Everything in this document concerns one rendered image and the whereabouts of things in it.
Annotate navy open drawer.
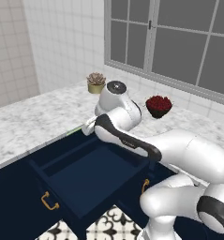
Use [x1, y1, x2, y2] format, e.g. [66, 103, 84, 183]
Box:
[28, 133, 156, 240]

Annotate navy cabinet front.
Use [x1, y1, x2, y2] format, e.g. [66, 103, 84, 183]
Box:
[0, 147, 74, 240]
[115, 159, 180, 230]

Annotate grey framed window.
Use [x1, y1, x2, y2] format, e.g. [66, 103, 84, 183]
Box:
[103, 0, 224, 108]

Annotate succulent in gold pot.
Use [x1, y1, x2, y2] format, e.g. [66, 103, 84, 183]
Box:
[86, 71, 107, 95]

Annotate red flowers in black bowl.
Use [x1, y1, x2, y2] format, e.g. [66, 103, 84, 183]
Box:
[144, 95, 173, 120]

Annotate gold cabinet handle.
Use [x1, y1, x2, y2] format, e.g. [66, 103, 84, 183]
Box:
[141, 178, 151, 195]
[40, 190, 60, 211]

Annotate pale green straw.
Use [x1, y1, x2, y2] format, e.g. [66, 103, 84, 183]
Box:
[66, 125, 84, 136]

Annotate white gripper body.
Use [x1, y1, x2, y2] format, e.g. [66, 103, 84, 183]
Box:
[81, 115, 99, 136]

